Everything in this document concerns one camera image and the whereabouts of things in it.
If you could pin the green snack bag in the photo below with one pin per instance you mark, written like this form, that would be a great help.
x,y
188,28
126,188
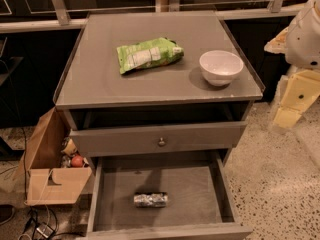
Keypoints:
x,y
148,54

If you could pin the grey open middle drawer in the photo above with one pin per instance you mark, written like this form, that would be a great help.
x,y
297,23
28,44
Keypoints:
x,y
199,207

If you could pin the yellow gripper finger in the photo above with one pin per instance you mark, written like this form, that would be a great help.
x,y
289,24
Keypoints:
x,y
302,90

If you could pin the white ceramic bowl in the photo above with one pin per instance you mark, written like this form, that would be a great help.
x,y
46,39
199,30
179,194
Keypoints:
x,y
220,67

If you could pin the grey drawer cabinet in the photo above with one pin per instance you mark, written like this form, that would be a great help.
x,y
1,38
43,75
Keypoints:
x,y
92,93

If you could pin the brown cardboard box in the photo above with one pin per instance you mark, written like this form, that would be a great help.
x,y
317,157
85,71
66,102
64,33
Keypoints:
x,y
49,183

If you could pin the yellowish packet in box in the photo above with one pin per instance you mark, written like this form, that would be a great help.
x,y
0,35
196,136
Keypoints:
x,y
68,147

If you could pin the metal railing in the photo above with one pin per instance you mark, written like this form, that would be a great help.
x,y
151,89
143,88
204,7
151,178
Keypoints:
x,y
42,15

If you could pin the silver redbull can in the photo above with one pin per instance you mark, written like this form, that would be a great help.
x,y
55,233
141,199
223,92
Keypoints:
x,y
150,200

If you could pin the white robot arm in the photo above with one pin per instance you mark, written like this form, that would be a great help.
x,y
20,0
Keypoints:
x,y
300,43

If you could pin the grey top drawer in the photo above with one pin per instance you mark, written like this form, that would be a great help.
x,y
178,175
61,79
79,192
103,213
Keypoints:
x,y
144,140

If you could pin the red apple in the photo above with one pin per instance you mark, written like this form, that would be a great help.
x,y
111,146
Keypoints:
x,y
77,161

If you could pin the round metal drawer knob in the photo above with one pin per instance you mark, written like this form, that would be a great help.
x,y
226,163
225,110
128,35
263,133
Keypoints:
x,y
161,142

